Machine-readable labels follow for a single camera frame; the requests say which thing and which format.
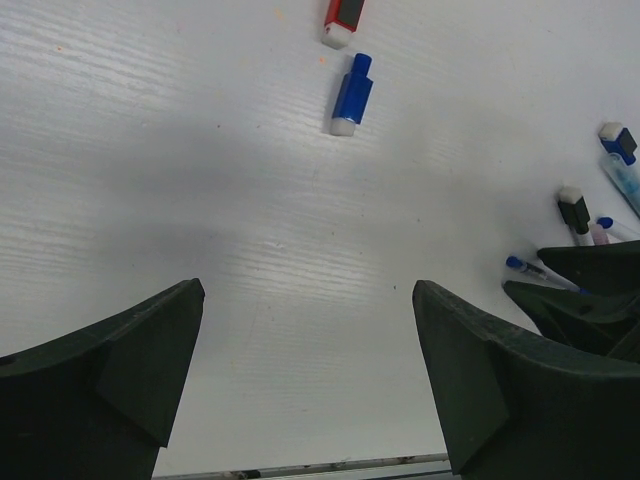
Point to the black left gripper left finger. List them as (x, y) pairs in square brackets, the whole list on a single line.
[(100, 402)]

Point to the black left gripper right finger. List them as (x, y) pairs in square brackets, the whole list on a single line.
[(515, 405)]

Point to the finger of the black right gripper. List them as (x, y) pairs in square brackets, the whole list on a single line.
[(611, 269), (602, 325)]

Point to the pink highlighter pen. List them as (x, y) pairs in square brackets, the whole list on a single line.
[(598, 234)]

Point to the white marker black cap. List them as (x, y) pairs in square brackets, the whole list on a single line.
[(575, 214)]

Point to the blue gel pen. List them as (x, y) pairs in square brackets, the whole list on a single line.
[(531, 270)]

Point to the light blue highlighter pen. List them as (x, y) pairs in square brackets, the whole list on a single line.
[(624, 177)]

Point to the blue pen cap white end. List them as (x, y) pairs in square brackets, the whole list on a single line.
[(352, 98)]

